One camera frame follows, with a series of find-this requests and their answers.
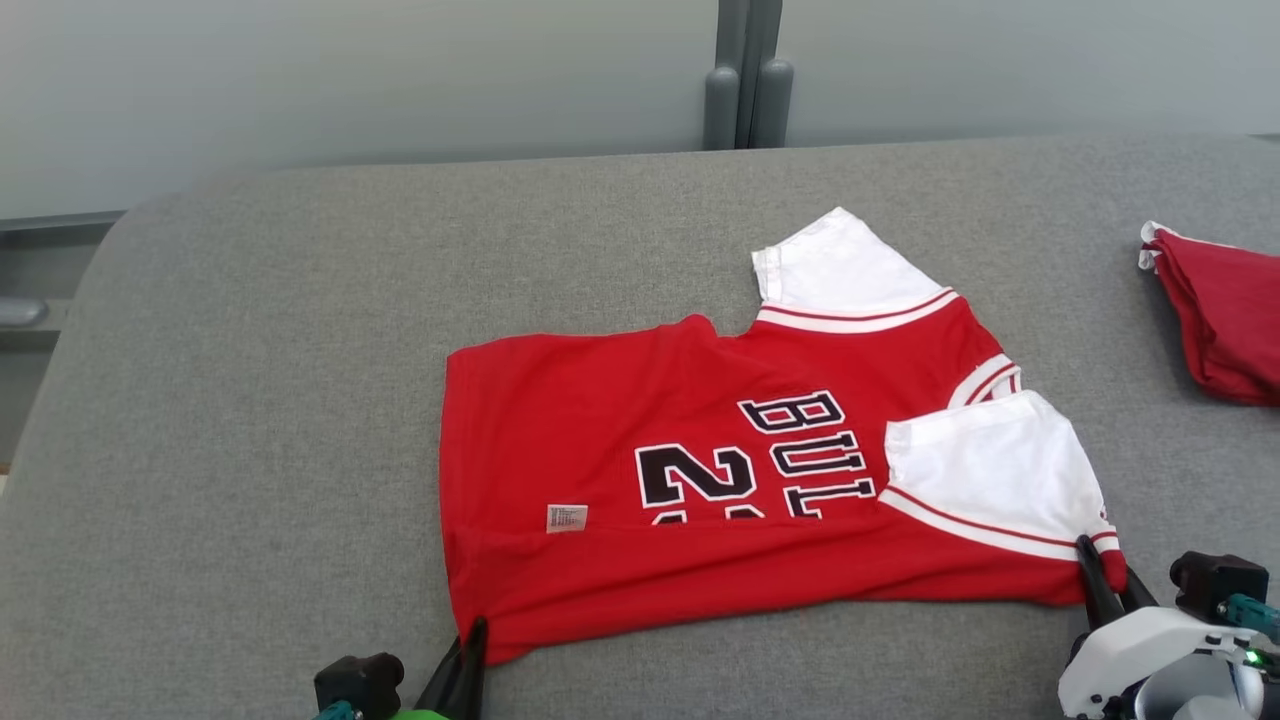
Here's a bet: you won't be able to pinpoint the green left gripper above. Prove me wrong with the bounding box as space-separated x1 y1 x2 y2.
385 617 491 720

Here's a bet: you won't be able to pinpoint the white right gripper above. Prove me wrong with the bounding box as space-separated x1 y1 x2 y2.
1058 535 1266 720

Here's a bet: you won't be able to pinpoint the red Bulls jersey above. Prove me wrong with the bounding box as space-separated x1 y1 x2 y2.
438 206 1129 666

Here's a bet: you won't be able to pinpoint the red Bulls shorts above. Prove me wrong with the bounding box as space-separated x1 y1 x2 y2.
1138 220 1280 408

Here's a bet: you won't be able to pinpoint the light grey partition panel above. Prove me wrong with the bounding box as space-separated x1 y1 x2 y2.
0 0 721 236
785 0 1280 149

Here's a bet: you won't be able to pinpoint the black right cable teal plug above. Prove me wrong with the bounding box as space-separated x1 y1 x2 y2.
1215 593 1280 649

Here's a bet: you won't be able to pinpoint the grey partition post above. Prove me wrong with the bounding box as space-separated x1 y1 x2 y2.
704 0 744 151
738 0 795 149

